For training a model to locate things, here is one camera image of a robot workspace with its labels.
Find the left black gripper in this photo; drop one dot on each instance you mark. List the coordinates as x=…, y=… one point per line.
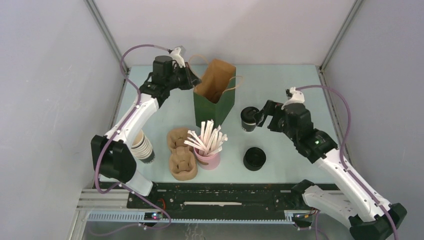
x=192, y=80

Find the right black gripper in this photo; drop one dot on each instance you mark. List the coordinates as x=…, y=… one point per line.
x=272, y=109

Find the black cup lid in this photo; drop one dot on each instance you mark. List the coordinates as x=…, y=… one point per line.
x=247, y=115

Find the green paper bag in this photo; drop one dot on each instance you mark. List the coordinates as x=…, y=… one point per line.
x=214, y=97

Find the black paper coffee cup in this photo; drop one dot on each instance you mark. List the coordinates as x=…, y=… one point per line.
x=248, y=124

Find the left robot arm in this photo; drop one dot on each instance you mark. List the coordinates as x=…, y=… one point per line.
x=111, y=152

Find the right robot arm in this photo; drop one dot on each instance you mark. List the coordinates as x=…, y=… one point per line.
x=366, y=214

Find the stack of black lids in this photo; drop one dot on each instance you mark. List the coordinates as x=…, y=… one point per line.
x=254, y=158

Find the stack of paper cups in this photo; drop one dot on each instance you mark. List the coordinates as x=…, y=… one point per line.
x=142, y=148

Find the bundle of white straws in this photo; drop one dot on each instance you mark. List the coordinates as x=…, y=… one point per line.
x=210, y=140

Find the brown cardboard cup carrier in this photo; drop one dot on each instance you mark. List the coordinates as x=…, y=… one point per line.
x=182, y=163

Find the pink straw holder cup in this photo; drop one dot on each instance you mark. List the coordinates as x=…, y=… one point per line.
x=207, y=162

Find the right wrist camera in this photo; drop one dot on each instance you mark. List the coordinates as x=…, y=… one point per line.
x=294, y=96

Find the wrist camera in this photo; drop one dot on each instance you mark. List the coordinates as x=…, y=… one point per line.
x=178, y=54
x=294, y=96

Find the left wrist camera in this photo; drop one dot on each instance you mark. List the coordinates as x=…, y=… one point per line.
x=178, y=54

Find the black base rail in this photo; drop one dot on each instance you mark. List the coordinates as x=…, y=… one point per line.
x=250, y=202

